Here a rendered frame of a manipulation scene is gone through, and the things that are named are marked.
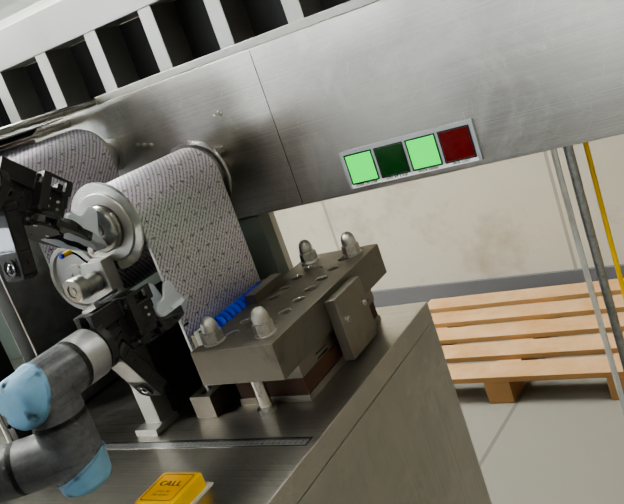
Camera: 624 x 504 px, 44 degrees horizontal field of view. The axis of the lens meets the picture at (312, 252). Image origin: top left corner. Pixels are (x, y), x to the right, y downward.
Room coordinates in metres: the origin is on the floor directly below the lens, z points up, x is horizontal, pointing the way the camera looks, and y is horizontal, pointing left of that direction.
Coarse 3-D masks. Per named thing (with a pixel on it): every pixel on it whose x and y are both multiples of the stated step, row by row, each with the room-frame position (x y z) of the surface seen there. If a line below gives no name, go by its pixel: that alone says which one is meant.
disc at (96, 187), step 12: (84, 192) 1.26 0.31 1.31; (96, 192) 1.24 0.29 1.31; (108, 192) 1.23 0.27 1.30; (120, 192) 1.22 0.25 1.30; (72, 204) 1.28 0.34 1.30; (120, 204) 1.22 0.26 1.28; (132, 204) 1.21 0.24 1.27; (132, 216) 1.21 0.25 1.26; (144, 240) 1.21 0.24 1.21; (132, 252) 1.23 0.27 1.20; (120, 264) 1.25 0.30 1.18; (132, 264) 1.24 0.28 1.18
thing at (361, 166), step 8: (368, 152) 1.34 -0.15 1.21; (352, 160) 1.36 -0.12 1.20; (360, 160) 1.35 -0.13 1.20; (368, 160) 1.34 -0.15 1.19; (352, 168) 1.36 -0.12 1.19; (360, 168) 1.35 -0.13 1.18; (368, 168) 1.34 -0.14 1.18; (352, 176) 1.36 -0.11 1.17; (360, 176) 1.35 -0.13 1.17; (368, 176) 1.35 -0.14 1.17; (376, 176) 1.34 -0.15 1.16
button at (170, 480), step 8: (168, 472) 1.01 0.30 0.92; (176, 472) 1.00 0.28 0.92; (160, 480) 0.99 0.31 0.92; (168, 480) 0.99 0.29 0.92; (176, 480) 0.98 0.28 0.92; (184, 480) 0.97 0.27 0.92; (192, 480) 0.96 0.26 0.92; (200, 480) 0.97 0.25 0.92; (152, 488) 0.98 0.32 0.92; (160, 488) 0.97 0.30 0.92; (168, 488) 0.96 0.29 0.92; (176, 488) 0.96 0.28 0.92; (184, 488) 0.95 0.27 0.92; (192, 488) 0.96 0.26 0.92; (200, 488) 0.97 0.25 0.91; (144, 496) 0.96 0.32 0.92; (152, 496) 0.96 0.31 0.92; (160, 496) 0.95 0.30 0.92; (168, 496) 0.94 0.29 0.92; (176, 496) 0.93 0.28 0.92; (184, 496) 0.94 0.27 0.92; (192, 496) 0.95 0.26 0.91
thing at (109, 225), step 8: (96, 208) 1.23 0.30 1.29; (104, 208) 1.23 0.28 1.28; (104, 216) 1.22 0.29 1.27; (112, 216) 1.22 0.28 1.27; (104, 224) 1.22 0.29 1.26; (112, 224) 1.21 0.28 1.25; (120, 224) 1.22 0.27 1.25; (104, 232) 1.23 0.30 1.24; (112, 232) 1.21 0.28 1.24; (120, 232) 1.22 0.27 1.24; (104, 240) 1.23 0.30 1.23; (112, 240) 1.22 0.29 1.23; (120, 240) 1.22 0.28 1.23; (112, 248) 1.22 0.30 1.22
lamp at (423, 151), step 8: (432, 136) 1.27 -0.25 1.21; (408, 144) 1.30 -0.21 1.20; (416, 144) 1.29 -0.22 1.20; (424, 144) 1.28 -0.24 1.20; (432, 144) 1.27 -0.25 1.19; (416, 152) 1.29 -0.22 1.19; (424, 152) 1.28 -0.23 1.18; (432, 152) 1.28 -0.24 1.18; (416, 160) 1.29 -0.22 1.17; (424, 160) 1.29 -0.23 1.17; (432, 160) 1.28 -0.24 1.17; (440, 160) 1.27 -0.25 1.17; (416, 168) 1.30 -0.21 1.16
